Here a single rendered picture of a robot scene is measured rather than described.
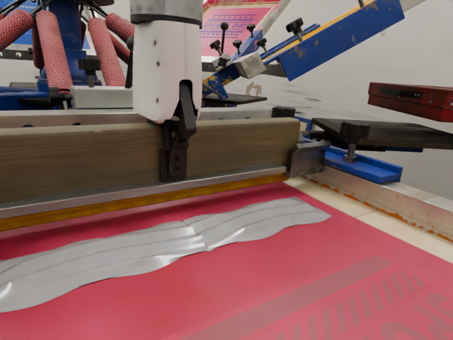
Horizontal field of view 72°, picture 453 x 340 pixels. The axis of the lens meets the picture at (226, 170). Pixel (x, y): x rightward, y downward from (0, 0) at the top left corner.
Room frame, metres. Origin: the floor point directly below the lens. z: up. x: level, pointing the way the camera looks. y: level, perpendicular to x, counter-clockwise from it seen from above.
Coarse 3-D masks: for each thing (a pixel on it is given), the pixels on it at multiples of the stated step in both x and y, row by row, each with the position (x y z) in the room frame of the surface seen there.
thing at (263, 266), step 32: (224, 192) 0.42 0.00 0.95; (256, 192) 0.43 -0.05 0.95; (288, 192) 0.44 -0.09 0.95; (320, 224) 0.34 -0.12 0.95; (352, 224) 0.34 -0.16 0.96; (224, 256) 0.26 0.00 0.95; (256, 256) 0.26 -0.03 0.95; (288, 256) 0.27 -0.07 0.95; (320, 256) 0.27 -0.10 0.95; (352, 256) 0.27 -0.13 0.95; (384, 256) 0.28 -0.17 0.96; (416, 256) 0.28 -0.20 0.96; (256, 288) 0.22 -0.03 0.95; (448, 288) 0.23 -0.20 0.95
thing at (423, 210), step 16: (304, 176) 0.51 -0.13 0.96; (320, 176) 0.48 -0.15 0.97; (336, 176) 0.45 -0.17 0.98; (352, 176) 0.43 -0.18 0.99; (352, 192) 0.43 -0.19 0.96; (368, 192) 0.41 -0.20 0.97; (384, 192) 0.39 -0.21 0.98; (400, 192) 0.37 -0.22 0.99; (416, 192) 0.37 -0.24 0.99; (384, 208) 0.38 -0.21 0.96; (400, 208) 0.37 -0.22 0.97; (416, 208) 0.35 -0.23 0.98; (432, 208) 0.34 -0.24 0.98; (448, 208) 0.33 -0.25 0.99; (416, 224) 0.35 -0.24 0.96; (432, 224) 0.34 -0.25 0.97; (448, 224) 0.32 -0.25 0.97; (448, 240) 0.32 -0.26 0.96
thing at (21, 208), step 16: (208, 176) 0.37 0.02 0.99; (224, 176) 0.38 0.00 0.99; (240, 176) 0.39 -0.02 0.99; (256, 176) 0.41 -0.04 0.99; (80, 192) 0.30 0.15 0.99; (96, 192) 0.30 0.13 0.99; (112, 192) 0.30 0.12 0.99; (128, 192) 0.31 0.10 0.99; (144, 192) 0.32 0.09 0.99; (160, 192) 0.33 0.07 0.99; (0, 208) 0.25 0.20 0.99; (16, 208) 0.26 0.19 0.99; (32, 208) 0.26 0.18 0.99; (48, 208) 0.27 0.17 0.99; (64, 208) 0.28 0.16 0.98
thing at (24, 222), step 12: (264, 180) 0.45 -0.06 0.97; (276, 180) 0.46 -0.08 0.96; (192, 192) 0.38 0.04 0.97; (204, 192) 0.39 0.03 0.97; (216, 192) 0.40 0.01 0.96; (120, 204) 0.33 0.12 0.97; (132, 204) 0.34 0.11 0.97; (144, 204) 0.34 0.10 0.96; (48, 216) 0.29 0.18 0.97; (60, 216) 0.29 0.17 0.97; (72, 216) 0.30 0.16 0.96; (84, 216) 0.31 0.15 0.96; (0, 228) 0.27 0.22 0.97; (12, 228) 0.27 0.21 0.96
